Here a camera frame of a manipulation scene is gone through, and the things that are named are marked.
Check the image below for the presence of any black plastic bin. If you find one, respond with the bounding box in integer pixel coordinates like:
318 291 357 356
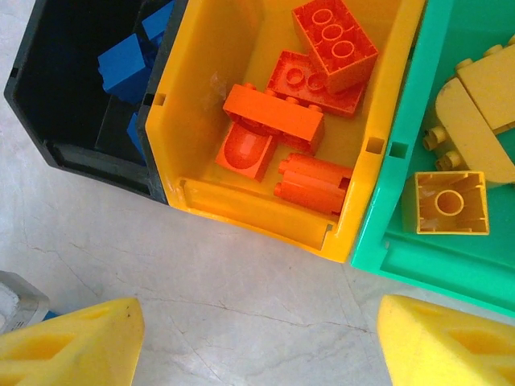
3 0 190 204

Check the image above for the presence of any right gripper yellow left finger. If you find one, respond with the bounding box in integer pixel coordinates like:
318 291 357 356
0 296 146 386

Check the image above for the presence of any yellow lego brick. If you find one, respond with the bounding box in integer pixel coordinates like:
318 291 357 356
454 34 515 136
421 76 515 187
402 170 492 236

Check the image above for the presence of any long red-orange lego brick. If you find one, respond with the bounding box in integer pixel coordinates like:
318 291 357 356
291 0 380 96
265 49 368 119

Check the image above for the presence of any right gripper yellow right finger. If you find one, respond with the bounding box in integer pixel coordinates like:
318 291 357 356
377 294 515 386

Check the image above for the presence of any green plastic bin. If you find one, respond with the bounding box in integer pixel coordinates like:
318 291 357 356
348 0 515 319

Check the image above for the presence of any long orange lego brick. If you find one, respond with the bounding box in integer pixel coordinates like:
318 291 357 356
222 82 326 156

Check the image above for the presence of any yellow plastic bin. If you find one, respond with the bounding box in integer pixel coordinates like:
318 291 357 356
143 0 427 265

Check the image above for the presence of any grey white block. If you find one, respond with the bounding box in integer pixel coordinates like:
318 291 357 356
0 270 51 327

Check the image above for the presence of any small blue lego brick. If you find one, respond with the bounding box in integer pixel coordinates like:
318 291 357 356
126 111 149 162
97 33 153 100
140 0 176 46

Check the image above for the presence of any small orange lego brick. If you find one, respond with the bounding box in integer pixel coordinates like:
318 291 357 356
214 121 276 183
274 152 355 215

